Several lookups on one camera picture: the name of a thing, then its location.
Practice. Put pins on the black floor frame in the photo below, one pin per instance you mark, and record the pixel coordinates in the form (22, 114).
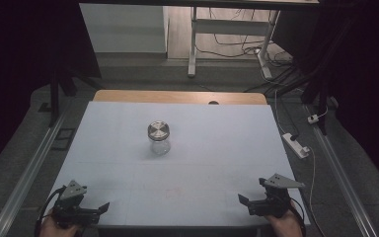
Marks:
(64, 139)

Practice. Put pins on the person's right hand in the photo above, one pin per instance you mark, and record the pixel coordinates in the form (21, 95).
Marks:
(284, 226)

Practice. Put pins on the metal floor rail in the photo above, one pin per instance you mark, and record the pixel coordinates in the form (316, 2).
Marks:
(29, 171)
(342, 177)

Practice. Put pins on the black stand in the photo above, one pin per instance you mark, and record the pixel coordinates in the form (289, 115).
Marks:
(54, 98)
(322, 98)

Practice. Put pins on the wooden table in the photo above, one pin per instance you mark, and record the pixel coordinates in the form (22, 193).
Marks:
(177, 97)

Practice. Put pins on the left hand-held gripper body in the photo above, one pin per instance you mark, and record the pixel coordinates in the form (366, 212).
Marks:
(69, 205)

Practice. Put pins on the white desk frame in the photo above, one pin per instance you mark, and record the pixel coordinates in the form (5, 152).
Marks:
(230, 27)

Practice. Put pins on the small white adapter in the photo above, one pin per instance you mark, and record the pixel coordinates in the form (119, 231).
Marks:
(313, 118)

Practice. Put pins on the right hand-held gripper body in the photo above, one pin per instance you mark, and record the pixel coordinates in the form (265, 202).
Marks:
(276, 197)

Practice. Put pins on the person's left hand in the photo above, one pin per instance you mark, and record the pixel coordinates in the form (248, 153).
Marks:
(54, 229)

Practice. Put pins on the white power strip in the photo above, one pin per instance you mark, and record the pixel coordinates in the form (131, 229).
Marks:
(296, 144)

